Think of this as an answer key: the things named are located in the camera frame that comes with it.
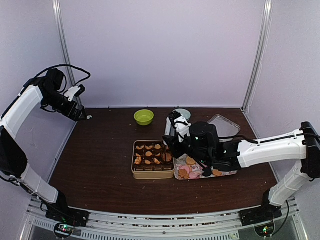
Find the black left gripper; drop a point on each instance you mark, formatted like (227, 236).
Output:
(74, 116)

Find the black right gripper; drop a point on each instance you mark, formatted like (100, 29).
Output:
(172, 144)

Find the metal serving tongs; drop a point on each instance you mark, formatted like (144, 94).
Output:
(167, 155)

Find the gold cookie tin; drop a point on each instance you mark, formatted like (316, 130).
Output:
(148, 164)

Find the brown flower cookie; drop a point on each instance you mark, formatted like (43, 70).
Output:
(140, 147)

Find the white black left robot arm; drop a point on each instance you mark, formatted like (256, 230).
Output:
(47, 92)

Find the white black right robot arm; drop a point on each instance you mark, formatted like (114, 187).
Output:
(200, 141)

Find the floral cookie tray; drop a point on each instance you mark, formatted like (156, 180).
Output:
(197, 170)

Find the pink round cookie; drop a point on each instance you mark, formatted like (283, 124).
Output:
(186, 168)

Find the light blue striped bowl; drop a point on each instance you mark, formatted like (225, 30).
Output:
(187, 115)

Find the black sandwich cookie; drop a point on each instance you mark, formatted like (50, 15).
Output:
(207, 172)

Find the green bowl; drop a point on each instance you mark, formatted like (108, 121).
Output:
(144, 117)

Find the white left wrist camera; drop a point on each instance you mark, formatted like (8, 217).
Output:
(74, 92)

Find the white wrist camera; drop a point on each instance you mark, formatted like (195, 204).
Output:
(74, 92)
(177, 125)

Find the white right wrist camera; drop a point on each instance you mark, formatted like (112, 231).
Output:
(177, 125)

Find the aluminium front rail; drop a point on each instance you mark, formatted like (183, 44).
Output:
(223, 225)

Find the aluminium corner post left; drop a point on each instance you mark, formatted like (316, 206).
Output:
(62, 38)

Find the aluminium corner post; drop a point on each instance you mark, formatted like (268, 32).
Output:
(62, 38)
(261, 47)

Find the aluminium corner post right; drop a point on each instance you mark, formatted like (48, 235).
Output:
(261, 47)

